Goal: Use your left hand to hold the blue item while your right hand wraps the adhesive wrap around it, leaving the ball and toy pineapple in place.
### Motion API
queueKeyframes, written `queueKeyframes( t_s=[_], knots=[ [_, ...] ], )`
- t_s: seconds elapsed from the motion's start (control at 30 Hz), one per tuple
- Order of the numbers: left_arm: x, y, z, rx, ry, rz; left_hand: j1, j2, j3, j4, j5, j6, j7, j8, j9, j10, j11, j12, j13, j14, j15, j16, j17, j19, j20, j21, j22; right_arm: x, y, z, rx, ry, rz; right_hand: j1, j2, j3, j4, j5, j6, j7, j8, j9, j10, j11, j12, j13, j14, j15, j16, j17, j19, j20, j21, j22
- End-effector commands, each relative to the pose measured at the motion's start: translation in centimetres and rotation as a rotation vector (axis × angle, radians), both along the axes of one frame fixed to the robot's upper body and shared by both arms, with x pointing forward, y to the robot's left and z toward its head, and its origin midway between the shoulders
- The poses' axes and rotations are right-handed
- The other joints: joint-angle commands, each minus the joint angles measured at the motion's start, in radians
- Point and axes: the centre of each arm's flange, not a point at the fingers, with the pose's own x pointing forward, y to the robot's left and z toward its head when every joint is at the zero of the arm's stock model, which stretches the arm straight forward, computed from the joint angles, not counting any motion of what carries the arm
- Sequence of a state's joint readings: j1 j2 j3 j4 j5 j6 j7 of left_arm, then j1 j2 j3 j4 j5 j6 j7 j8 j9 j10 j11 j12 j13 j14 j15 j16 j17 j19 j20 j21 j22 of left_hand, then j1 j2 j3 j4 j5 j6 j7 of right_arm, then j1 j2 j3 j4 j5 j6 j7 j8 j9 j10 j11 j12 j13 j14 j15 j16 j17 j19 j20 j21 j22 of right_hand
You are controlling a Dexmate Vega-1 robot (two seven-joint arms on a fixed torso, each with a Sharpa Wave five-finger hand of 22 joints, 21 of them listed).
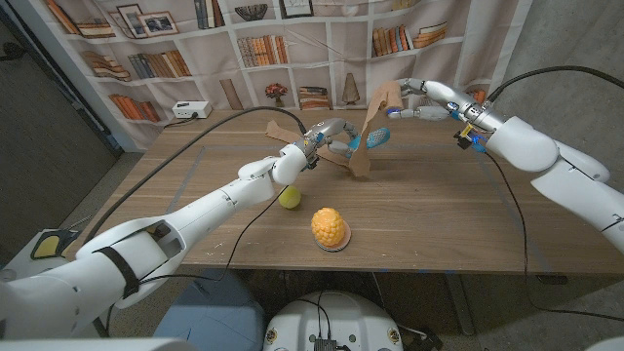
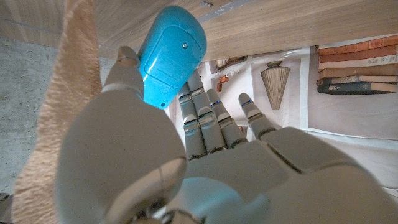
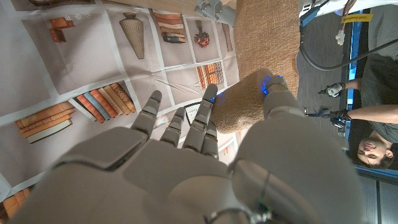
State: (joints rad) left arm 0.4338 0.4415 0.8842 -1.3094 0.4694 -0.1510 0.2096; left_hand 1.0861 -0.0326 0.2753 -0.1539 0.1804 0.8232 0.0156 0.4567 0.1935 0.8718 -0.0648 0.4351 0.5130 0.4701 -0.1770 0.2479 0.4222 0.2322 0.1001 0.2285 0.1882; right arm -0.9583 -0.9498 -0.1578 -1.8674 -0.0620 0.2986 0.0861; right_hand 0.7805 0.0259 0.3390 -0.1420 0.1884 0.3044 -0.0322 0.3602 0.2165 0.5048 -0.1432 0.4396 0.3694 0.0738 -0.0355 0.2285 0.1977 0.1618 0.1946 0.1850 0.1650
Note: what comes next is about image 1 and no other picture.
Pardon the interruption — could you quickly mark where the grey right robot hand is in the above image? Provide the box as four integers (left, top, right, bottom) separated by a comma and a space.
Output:
386, 77, 506, 133

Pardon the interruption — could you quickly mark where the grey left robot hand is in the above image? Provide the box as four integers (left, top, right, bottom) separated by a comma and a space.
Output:
296, 117, 363, 170

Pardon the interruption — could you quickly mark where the beige nylon stocking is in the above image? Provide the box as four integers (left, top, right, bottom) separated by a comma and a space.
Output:
264, 80, 406, 179

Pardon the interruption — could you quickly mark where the blue plastic brush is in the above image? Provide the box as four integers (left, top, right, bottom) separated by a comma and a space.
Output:
348, 127, 392, 151

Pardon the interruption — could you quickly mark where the yellow tennis ball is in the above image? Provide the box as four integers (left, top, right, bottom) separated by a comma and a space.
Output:
278, 185, 303, 211

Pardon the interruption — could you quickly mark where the yellow toy pineapple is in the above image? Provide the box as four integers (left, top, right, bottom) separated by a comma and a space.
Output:
311, 207, 346, 248

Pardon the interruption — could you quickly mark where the printed bookshelf backdrop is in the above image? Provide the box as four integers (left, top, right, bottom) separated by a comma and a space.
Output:
41, 0, 532, 150

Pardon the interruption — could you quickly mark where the white power strip box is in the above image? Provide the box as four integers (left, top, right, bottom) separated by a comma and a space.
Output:
172, 100, 214, 120

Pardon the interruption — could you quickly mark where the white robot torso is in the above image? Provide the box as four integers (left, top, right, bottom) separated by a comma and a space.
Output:
262, 291, 405, 351

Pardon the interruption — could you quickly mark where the grey table leg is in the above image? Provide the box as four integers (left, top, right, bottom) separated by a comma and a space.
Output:
443, 272, 475, 336

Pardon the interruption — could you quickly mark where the black floor adapter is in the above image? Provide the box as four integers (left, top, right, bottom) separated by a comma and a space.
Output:
397, 324, 445, 351

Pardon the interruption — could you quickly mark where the yellow and black pad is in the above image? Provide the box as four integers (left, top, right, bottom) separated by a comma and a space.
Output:
29, 228, 82, 260

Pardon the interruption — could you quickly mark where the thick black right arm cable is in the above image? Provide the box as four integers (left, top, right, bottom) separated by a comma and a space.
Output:
487, 65, 624, 103

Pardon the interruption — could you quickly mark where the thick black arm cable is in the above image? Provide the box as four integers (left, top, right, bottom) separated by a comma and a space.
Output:
82, 105, 308, 245
487, 65, 624, 103

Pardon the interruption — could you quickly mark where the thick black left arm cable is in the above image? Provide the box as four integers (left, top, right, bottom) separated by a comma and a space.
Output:
82, 105, 308, 245

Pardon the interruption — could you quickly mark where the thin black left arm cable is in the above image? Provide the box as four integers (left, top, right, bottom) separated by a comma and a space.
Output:
138, 184, 290, 285

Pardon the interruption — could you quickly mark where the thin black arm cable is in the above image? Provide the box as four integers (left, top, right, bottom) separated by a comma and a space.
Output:
138, 184, 290, 285
485, 150, 624, 323

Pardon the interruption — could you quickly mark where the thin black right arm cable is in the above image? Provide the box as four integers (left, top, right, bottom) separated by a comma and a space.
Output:
485, 150, 624, 323

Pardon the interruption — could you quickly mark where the black torso cable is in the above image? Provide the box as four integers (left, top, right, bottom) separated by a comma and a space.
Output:
292, 291, 333, 342

